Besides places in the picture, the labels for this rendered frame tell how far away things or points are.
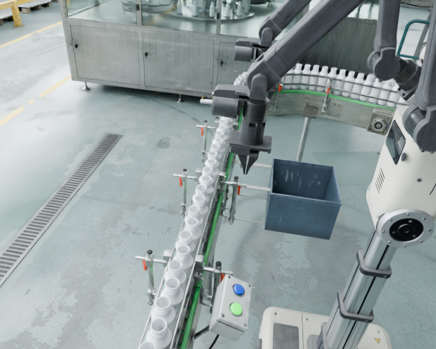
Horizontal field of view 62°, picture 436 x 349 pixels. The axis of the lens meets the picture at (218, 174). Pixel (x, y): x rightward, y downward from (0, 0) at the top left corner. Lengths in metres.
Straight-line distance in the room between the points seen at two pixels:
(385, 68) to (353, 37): 5.11
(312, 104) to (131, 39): 2.62
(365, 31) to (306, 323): 5.06
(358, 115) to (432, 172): 1.63
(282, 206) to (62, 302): 1.46
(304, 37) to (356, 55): 5.69
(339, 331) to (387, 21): 1.17
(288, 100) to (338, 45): 3.76
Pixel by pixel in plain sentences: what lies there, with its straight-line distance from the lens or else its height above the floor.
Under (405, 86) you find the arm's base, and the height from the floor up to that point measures 1.53.
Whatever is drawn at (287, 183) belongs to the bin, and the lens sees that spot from 1.98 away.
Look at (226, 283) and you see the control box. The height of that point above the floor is 1.12.
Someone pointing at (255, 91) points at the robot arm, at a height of 1.63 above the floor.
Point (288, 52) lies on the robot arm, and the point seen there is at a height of 1.71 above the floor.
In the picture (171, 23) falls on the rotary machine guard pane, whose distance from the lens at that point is 4.51.
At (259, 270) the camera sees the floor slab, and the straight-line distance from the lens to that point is 2.58.
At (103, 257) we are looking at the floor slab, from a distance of 2.66.
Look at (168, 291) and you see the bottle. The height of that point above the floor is 1.15.
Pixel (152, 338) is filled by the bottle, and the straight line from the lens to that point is 0.92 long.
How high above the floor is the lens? 1.91
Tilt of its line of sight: 34 degrees down
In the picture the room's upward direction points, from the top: 5 degrees clockwise
